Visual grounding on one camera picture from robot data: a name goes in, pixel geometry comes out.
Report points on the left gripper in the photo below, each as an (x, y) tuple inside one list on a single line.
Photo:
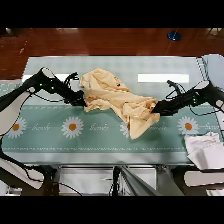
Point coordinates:
[(75, 97)]

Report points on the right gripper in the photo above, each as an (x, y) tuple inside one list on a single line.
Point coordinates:
[(166, 107)]

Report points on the yellow shirt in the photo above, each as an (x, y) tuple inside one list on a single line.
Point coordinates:
[(106, 91)]

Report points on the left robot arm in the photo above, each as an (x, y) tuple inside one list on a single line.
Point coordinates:
[(13, 100)]

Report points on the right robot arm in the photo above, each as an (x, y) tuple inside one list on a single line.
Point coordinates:
[(208, 91)]

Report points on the white garment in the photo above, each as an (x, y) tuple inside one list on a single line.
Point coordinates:
[(206, 151)]

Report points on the pale blue garment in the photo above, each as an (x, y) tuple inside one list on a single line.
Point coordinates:
[(213, 66)]

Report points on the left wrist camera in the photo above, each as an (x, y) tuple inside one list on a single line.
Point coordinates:
[(71, 78)]

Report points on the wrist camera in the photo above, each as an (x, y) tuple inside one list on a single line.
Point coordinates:
[(71, 78), (173, 85)]

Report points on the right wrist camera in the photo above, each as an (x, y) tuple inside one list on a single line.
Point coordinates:
[(173, 85)]

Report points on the silver frame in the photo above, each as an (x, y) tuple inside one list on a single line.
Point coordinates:
[(141, 186)]

